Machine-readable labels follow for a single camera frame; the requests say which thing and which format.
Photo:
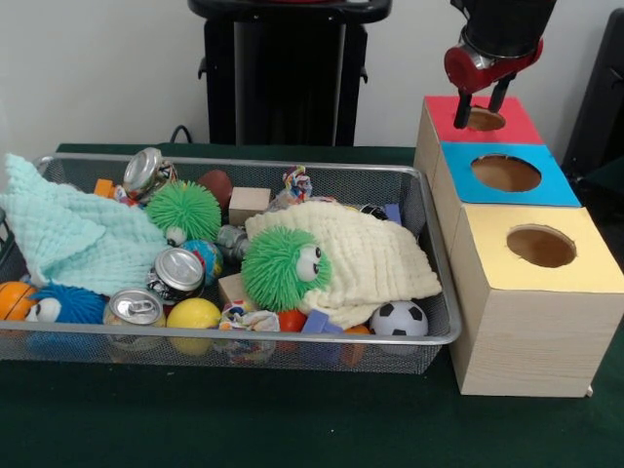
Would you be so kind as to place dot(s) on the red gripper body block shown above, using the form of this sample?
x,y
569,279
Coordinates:
x,y
460,70

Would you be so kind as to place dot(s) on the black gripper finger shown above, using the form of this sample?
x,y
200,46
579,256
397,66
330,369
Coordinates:
x,y
462,112
498,97

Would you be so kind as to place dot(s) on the cream waffle cloth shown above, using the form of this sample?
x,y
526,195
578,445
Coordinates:
x,y
375,258

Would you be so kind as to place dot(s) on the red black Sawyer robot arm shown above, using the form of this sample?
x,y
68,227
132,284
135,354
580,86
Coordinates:
x,y
507,24

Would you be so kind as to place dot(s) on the wooden box with three holes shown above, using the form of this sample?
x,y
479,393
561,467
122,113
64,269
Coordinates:
x,y
531,341

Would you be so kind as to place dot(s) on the shallow silver mesh bin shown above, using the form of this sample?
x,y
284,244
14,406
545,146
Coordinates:
x,y
73,348

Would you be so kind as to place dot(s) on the black upright panel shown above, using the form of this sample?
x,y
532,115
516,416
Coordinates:
x,y
599,97

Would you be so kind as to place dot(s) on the side table with green cloth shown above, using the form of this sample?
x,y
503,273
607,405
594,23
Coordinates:
x,y
607,180

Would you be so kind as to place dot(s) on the small soccer ball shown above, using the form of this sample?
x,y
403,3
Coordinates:
x,y
400,319

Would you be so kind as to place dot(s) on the green puffer ball, big eyes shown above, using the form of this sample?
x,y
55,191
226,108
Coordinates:
x,y
278,273

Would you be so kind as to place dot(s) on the crushed black white can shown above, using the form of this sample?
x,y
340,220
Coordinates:
x,y
178,273

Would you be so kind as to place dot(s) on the yellow foam ball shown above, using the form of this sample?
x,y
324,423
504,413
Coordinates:
x,y
194,313

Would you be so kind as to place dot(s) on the dark green table cloth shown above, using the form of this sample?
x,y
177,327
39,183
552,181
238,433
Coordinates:
x,y
292,424

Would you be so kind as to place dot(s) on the crushed pale can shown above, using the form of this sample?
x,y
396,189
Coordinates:
x,y
134,308

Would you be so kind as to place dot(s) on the mint green waffle cloth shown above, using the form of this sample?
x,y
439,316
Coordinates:
x,y
73,234

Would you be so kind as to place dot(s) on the blue puffer ball with eyes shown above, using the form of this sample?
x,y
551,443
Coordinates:
x,y
78,302

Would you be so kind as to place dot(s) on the orange basketball toy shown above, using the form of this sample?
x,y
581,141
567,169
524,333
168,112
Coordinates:
x,y
14,300

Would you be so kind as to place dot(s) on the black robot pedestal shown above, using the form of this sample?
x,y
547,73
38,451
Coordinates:
x,y
292,88

